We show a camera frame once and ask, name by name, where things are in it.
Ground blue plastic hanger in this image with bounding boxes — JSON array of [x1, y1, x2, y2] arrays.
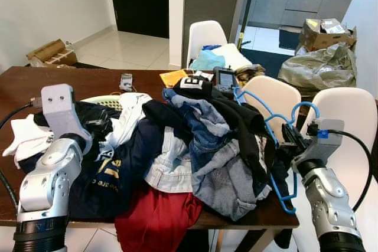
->
[[233, 87, 321, 215]]

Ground pale green laundry basket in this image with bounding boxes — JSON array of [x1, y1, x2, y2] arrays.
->
[[79, 94, 129, 110]]

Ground white shirt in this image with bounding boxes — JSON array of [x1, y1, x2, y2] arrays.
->
[[106, 91, 153, 149]]

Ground brown wooden table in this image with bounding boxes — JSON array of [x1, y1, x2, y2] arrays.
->
[[0, 65, 301, 252]]

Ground navy garment yellow print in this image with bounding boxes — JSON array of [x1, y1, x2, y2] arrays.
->
[[68, 100, 178, 220]]

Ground small grey device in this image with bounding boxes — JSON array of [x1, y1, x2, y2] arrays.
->
[[118, 73, 134, 92]]

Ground olive plastic bag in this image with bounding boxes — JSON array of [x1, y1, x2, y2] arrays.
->
[[278, 42, 358, 91]]

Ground grey garment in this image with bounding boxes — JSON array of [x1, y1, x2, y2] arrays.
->
[[190, 139, 275, 222]]

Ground pale denim garment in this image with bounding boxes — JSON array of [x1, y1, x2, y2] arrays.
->
[[144, 127, 198, 195]]

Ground blue jeans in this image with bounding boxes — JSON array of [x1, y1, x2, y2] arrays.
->
[[162, 89, 232, 167]]

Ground orange envelope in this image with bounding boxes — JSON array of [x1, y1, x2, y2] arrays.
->
[[159, 70, 188, 87]]

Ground white cushion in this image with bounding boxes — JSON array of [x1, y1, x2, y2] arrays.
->
[[210, 42, 253, 71]]

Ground open cardboard box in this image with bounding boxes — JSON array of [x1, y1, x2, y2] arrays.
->
[[297, 18, 358, 52]]

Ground red garment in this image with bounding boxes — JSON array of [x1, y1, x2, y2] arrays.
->
[[114, 182, 206, 252]]

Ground teal bag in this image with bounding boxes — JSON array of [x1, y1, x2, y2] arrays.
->
[[189, 44, 228, 71]]

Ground black and yellow pole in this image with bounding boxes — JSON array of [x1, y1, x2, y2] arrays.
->
[[236, 0, 259, 49]]

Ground grey kitchen cabinet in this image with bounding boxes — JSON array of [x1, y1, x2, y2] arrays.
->
[[248, 0, 362, 30]]

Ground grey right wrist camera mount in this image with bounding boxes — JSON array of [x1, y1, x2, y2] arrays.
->
[[295, 119, 347, 174]]

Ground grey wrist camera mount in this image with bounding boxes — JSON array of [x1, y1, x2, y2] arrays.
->
[[295, 119, 347, 174], [40, 84, 81, 141]]

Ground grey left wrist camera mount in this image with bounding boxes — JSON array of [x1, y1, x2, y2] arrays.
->
[[40, 84, 81, 141]]

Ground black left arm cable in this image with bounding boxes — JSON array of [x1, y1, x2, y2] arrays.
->
[[0, 99, 43, 211]]

